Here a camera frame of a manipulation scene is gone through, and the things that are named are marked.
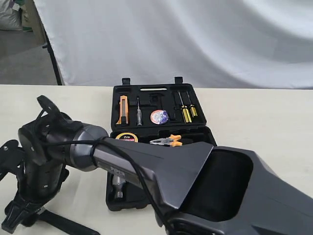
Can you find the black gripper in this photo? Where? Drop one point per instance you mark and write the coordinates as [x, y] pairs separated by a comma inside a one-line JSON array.
[[37, 185]]

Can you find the adjustable wrench black handle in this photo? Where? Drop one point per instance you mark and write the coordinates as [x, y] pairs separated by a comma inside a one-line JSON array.
[[68, 226]]

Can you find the claw hammer black grip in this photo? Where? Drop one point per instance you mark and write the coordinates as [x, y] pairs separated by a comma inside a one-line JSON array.
[[118, 184]]

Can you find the black electrical tape roll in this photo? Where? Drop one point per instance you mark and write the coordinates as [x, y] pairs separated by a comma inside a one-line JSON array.
[[159, 117]]

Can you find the black plastic tool case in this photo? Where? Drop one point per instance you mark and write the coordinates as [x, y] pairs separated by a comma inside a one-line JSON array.
[[160, 97]]

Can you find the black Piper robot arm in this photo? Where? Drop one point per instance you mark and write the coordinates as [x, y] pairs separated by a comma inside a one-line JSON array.
[[196, 189]]

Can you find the yellow tape measure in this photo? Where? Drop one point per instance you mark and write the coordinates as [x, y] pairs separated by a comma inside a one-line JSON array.
[[127, 136]]

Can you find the orange utility knife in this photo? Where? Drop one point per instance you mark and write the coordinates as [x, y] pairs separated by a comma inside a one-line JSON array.
[[123, 110]]

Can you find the clear test pen screwdriver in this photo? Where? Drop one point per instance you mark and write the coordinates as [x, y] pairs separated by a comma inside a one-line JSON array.
[[139, 113]]

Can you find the black backdrop stand pole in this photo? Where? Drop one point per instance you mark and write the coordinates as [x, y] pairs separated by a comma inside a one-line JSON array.
[[43, 39]]

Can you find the long yellow black screwdriver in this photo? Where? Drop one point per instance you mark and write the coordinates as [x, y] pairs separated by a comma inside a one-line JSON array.
[[185, 111]]

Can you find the white sack in background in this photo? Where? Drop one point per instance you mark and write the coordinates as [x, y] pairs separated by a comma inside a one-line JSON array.
[[10, 18]]

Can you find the short yellow black screwdriver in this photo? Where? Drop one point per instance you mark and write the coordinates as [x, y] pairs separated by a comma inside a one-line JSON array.
[[192, 107]]

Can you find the white backdrop cloth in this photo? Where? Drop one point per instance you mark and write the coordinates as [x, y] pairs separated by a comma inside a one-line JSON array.
[[210, 43]]

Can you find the wrist camera with black bracket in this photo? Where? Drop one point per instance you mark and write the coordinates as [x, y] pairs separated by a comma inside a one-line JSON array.
[[12, 160]]

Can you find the orange handled pliers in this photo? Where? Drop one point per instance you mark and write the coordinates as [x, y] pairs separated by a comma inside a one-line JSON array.
[[172, 141]]

